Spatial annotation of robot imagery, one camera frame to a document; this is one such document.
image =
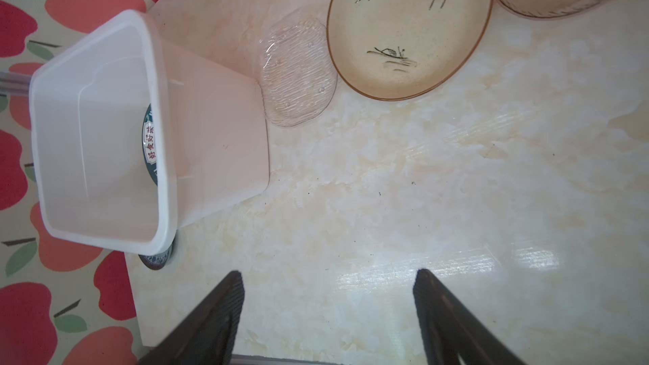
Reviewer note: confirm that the clear glass plate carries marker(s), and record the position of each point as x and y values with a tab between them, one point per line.
296	75

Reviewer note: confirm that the white plastic bin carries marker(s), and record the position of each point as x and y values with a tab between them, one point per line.
87	108

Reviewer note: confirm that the left aluminium frame post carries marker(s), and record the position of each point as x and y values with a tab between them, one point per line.
14	84

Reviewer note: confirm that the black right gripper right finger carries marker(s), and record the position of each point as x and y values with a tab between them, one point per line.
451	333

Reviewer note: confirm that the blue floral green plate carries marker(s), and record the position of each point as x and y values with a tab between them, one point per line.
159	260

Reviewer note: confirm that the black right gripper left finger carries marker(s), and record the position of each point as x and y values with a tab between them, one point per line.
207	335

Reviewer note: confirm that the cream plate with plant drawing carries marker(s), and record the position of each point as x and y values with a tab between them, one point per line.
394	50

